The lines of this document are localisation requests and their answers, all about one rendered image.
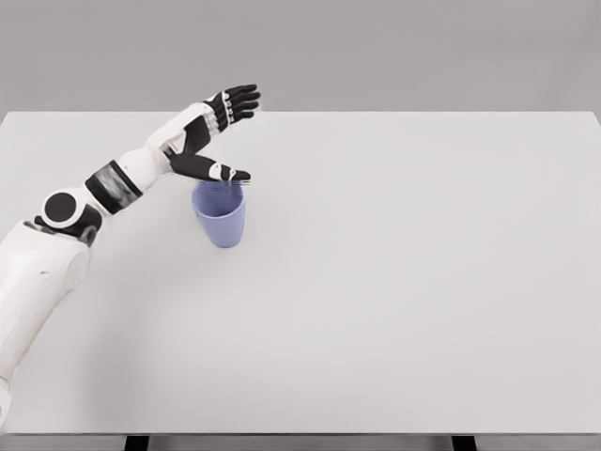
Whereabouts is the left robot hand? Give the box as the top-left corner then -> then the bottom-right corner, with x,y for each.
146,84 -> 262,182

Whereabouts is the blue cup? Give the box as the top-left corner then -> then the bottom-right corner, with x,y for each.
191,179 -> 247,249

